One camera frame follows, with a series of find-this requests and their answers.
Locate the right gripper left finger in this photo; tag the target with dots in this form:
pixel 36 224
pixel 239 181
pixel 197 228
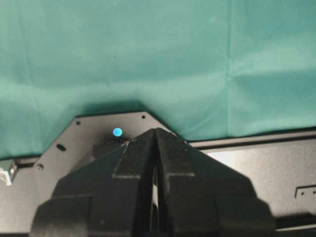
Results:
pixel 109 197

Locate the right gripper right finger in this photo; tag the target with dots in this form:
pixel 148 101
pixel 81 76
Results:
pixel 201 197

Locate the blue led button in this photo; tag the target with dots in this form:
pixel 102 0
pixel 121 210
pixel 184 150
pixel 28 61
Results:
pixel 117 132

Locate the green table cloth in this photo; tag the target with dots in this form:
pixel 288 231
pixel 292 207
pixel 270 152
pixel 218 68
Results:
pixel 208 69

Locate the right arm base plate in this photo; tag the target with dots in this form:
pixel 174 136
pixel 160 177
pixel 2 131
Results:
pixel 281 167

